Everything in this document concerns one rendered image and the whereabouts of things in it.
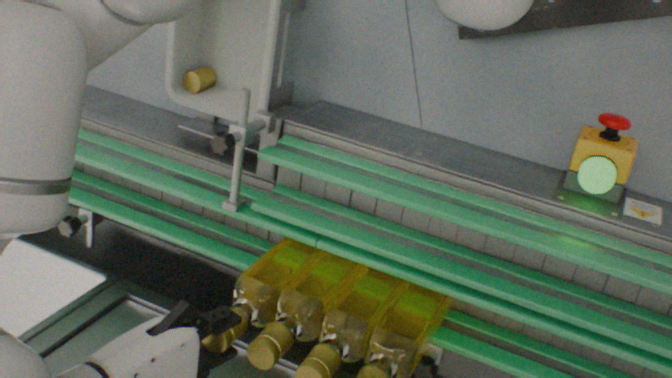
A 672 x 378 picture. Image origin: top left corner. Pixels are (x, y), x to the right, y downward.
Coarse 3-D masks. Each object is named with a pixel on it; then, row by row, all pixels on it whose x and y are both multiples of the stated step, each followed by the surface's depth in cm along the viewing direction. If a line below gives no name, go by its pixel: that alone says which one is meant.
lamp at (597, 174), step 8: (584, 160) 89; (592, 160) 87; (600, 160) 87; (608, 160) 87; (584, 168) 87; (592, 168) 87; (600, 168) 86; (608, 168) 86; (616, 168) 88; (584, 176) 87; (592, 176) 87; (600, 176) 86; (608, 176) 86; (616, 176) 88; (584, 184) 88; (592, 184) 87; (600, 184) 87; (608, 184) 87; (592, 192) 88; (600, 192) 88
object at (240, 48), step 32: (224, 0) 109; (256, 0) 106; (192, 32) 109; (224, 32) 110; (256, 32) 108; (192, 64) 112; (224, 64) 112; (256, 64) 110; (192, 96) 110; (224, 96) 112; (256, 96) 112
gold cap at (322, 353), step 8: (320, 344) 78; (312, 352) 77; (320, 352) 76; (328, 352) 77; (336, 352) 77; (304, 360) 76; (312, 360) 75; (320, 360) 75; (328, 360) 76; (336, 360) 77; (304, 368) 75; (312, 368) 74; (320, 368) 74; (328, 368) 75; (336, 368) 77; (296, 376) 75; (304, 376) 75; (312, 376) 74; (320, 376) 74; (328, 376) 75
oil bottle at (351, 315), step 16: (368, 272) 91; (384, 272) 91; (352, 288) 87; (368, 288) 87; (384, 288) 88; (400, 288) 91; (336, 304) 83; (352, 304) 84; (368, 304) 84; (384, 304) 85; (336, 320) 81; (352, 320) 81; (368, 320) 81; (320, 336) 82; (352, 336) 80; (368, 336) 82; (352, 352) 81
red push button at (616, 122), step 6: (606, 114) 90; (612, 114) 90; (600, 120) 89; (606, 120) 89; (612, 120) 88; (618, 120) 88; (624, 120) 89; (606, 126) 90; (612, 126) 88; (618, 126) 88; (624, 126) 88; (606, 132) 90; (612, 132) 90
